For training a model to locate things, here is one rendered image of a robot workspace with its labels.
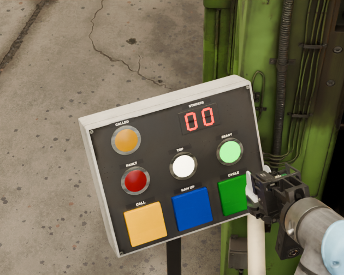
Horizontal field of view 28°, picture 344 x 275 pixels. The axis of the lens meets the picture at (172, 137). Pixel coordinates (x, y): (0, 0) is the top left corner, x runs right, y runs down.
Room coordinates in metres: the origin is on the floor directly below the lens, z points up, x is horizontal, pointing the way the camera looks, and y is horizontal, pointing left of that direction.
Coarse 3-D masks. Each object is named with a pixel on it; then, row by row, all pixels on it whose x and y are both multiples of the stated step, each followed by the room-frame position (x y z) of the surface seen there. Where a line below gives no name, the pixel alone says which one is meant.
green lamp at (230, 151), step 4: (224, 144) 0.90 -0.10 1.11; (228, 144) 0.90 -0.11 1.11; (232, 144) 0.90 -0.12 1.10; (236, 144) 0.90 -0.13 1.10; (224, 148) 0.89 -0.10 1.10; (228, 148) 0.90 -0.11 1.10; (232, 148) 0.90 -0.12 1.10; (236, 148) 0.90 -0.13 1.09; (220, 152) 0.89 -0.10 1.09; (224, 152) 0.89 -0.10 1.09; (228, 152) 0.89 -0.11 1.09; (232, 152) 0.89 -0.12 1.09; (236, 152) 0.90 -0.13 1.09; (220, 156) 0.88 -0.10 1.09; (224, 156) 0.89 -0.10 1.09; (228, 156) 0.89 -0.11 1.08; (232, 156) 0.89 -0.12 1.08; (236, 156) 0.89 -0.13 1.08; (224, 160) 0.88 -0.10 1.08; (228, 160) 0.88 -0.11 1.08; (232, 160) 0.88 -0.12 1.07
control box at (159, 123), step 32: (160, 96) 0.98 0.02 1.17; (192, 96) 0.95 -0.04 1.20; (224, 96) 0.95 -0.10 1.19; (96, 128) 0.87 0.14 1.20; (128, 128) 0.88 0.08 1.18; (160, 128) 0.89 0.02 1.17; (224, 128) 0.92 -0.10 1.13; (256, 128) 0.93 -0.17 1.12; (96, 160) 0.83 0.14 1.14; (128, 160) 0.85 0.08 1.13; (160, 160) 0.86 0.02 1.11; (256, 160) 0.90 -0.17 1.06; (96, 192) 0.85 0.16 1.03; (128, 192) 0.81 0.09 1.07; (160, 192) 0.82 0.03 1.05
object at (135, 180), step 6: (132, 174) 0.83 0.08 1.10; (138, 174) 0.83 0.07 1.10; (144, 174) 0.83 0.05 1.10; (126, 180) 0.82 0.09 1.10; (132, 180) 0.82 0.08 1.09; (138, 180) 0.82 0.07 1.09; (144, 180) 0.83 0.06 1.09; (126, 186) 0.81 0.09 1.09; (132, 186) 0.82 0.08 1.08; (138, 186) 0.82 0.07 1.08; (144, 186) 0.82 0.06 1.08
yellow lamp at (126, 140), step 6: (120, 132) 0.87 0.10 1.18; (126, 132) 0.87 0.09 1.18; (132, 132) 0.87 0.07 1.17; (120, 138) 0.86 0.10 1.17; (126, 138) 0.87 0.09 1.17; (132, 138) 0.87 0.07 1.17; (120, 144) 0.86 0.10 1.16; (126, 144) 0.86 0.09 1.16; (132, 144) 0.86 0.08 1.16; (120, 150) 0.85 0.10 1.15; (126, 150) 0.85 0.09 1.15
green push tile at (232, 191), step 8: (240, 176) 0.87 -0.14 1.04; (224, 184) 0.85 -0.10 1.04; (232, 184) 0.85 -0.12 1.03; (240, 184) 0.86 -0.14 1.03; (224, 192) 0.84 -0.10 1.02; (232, 192) 0.85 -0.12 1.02; (240, 192) 0.85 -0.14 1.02; (224, 200) 0.83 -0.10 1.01; (232, 200) 0.84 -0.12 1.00; (240, 200) 0.84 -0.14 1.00; (224, 208) 0.82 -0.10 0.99; (232, 208) 0.83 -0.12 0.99; (240, 208) 0.83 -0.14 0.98
